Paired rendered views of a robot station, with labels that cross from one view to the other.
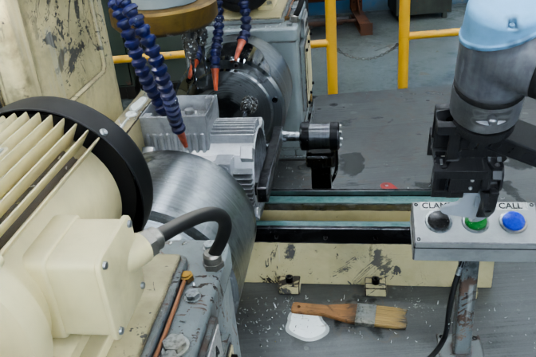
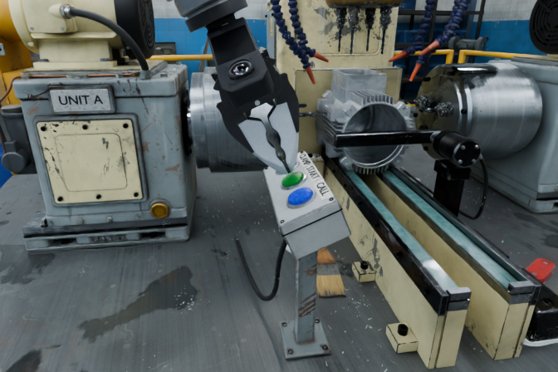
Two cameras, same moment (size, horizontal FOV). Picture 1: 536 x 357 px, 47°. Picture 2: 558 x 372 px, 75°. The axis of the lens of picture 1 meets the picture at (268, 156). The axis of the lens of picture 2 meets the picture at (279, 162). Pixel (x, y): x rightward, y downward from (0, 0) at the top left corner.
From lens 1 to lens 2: 0.93 m
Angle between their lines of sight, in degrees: 65
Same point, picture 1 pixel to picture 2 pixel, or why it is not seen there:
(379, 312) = (330, 277)
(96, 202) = (95, 2)
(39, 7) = not seen: outside the picture
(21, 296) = not seen: outside the picture
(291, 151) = (526, 199)
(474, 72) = not seen: outside the picture
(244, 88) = (449, 95)
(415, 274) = (389, 288)
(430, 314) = (349, 314)
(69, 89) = (329, 48)
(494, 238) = (276, 198)
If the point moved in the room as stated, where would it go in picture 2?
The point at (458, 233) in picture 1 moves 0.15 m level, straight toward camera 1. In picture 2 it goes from (276, 180) to (167, 178)
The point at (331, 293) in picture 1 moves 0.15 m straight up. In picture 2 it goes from (345, 252) to (349, 188)
